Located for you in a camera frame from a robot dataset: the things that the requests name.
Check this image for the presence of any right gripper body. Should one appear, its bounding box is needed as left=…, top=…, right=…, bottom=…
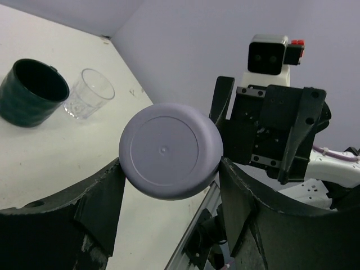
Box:
left=237, top=85, right=331, bottom=180

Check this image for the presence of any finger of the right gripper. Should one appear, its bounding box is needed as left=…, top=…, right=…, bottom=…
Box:
left=278, top=88, right=326, bottom=185
left=209, top=76, right=257, bottom=166

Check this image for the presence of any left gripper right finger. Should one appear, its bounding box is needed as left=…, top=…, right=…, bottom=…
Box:
left=219, top=157, right=359, bottom=269

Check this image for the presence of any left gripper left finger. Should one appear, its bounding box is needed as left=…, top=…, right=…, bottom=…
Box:
left=1, top=159, right=125, bottom=269

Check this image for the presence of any lavender plastic cup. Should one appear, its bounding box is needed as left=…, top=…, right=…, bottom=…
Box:
left=119, top=103, right=223, bottom=200

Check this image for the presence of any dark green mug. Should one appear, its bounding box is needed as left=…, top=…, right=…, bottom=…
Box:
left=1, top=58, right=70, bottom=128

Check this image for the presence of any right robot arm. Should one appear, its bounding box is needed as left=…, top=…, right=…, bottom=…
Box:
left=209, top=76, right=359, bottom=210

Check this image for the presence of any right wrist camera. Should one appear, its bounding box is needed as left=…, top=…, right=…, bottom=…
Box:
left=240, top=34, right=305, bottom=87

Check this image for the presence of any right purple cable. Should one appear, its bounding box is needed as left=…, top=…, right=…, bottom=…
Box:
left=312, top=146, right=360, bottom=163

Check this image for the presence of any aluminium mounting rail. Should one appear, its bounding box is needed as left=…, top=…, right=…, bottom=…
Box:
left=165, top=182, right=226, bottom=270

